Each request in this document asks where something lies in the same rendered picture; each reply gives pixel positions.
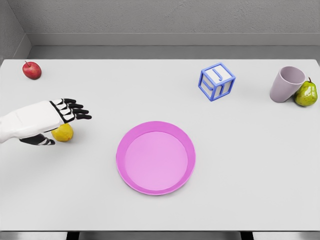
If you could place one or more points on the yellow lemon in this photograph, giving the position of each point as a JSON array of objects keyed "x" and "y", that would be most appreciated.
[{"x": 63, "y": 133}]

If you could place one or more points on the red apple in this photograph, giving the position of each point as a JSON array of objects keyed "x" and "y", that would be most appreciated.
[{"x": 32, "y": 70}]

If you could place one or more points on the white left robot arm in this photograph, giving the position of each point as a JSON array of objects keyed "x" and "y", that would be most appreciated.
[{"x": 4, "y": 127}]

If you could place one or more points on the pink round plate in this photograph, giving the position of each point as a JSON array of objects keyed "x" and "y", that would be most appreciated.
[{"x": 155, "y": 158}]

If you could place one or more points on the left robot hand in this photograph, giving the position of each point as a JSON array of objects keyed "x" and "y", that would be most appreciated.
[{"x": 37, "y": 117}]

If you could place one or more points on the green pear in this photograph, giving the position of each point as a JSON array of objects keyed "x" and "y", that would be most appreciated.
[{"x": 305, "y": 93}]

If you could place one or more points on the blue white letter block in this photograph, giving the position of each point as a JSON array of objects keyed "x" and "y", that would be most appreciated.
[{"x": 216, "y": 81}]

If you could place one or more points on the lilac cup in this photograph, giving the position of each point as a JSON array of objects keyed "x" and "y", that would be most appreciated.
[{"x": 286, "y": 85}]

